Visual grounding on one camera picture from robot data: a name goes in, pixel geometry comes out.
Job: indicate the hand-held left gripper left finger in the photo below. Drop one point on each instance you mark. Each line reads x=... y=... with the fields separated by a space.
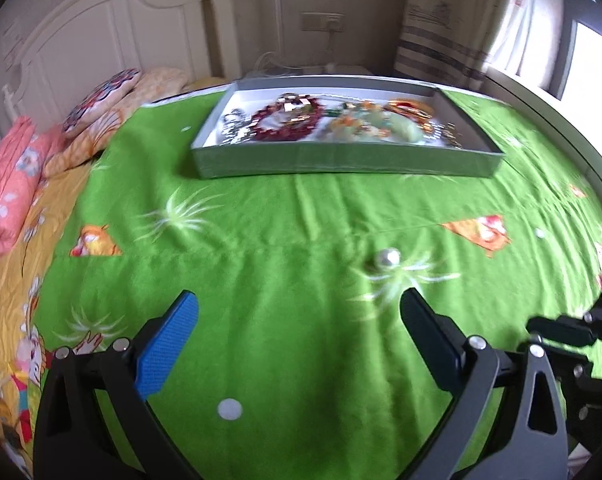
x=166 y=345

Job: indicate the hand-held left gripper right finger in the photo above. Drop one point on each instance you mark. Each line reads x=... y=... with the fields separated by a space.
x=431 y=340

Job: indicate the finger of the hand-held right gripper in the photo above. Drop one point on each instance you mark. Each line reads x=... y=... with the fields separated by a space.
x=561 y=329
x=586 y=410

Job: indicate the white pearl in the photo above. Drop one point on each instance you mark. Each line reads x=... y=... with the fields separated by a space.
x=387 y=259

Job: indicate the grey cardboard box tray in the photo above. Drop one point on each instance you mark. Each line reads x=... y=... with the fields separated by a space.
x=331 y=160

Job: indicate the green printed blanket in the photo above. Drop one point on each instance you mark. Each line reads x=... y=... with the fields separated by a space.
x=281 y=240

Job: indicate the yellow cartoon bedsheet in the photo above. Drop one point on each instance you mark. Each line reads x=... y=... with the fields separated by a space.
x=11 y=320

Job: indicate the pale green jade bangle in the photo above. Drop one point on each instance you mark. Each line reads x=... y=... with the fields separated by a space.
x=406 y=128

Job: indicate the pink floral quilt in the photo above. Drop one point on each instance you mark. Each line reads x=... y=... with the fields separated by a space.
x=11 y=185

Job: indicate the orange shell-print pillow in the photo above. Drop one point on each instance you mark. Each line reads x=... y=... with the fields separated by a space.
x=106 y=130

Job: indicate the round-patterned pillow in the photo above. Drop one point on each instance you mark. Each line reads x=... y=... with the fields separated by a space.
x=101 y=97

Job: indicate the window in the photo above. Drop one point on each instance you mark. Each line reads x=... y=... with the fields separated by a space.
x=593 y=70

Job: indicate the striped beige curtain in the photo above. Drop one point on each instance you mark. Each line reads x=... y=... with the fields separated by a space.
x=446 y=20

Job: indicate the cream wooden headboard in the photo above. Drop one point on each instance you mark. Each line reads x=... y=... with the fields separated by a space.
x=106 y=25

